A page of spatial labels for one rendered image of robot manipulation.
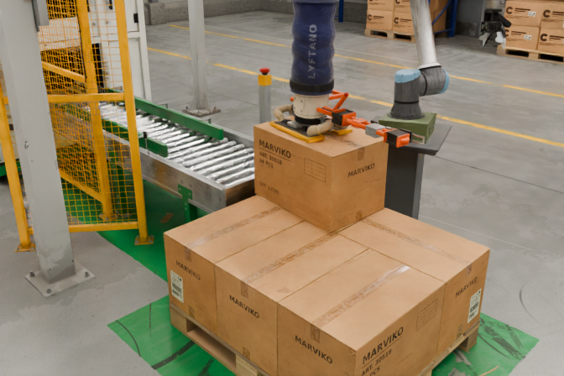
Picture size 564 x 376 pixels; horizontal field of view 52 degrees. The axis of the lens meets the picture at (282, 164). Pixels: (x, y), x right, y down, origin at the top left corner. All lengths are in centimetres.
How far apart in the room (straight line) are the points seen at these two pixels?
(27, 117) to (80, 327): 112
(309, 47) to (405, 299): 124
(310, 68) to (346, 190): 62
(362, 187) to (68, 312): 172
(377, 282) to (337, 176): 55
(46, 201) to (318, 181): 153
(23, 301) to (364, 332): 206
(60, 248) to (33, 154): 59
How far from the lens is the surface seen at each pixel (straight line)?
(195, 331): 307
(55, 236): 352
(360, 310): 232
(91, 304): 343
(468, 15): 1183
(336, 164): 269
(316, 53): 281
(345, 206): 284
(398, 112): 354
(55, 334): 327
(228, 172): 354
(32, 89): 323
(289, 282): 246
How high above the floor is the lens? 191
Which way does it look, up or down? 22 degrees down
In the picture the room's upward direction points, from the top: straight up
